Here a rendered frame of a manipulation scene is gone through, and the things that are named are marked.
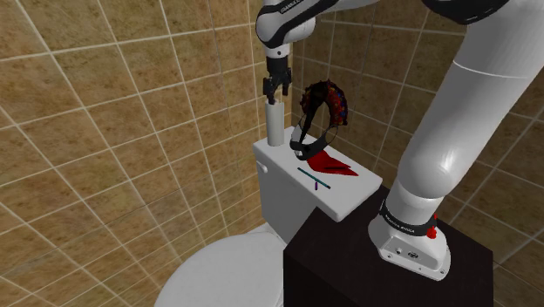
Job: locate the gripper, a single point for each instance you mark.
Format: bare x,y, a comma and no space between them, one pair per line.
277,70

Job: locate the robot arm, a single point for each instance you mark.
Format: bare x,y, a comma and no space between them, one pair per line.
459,127

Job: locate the white cylinder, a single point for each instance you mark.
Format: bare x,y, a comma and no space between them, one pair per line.
275,125

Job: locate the red flat pointed cloth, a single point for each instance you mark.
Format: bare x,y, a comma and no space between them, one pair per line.
325,163

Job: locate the teal pen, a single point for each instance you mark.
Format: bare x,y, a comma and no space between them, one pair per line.
310,176

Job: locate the white toilet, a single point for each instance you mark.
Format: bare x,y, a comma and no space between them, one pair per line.
282,187

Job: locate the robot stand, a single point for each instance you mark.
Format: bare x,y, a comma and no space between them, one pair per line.
340,263

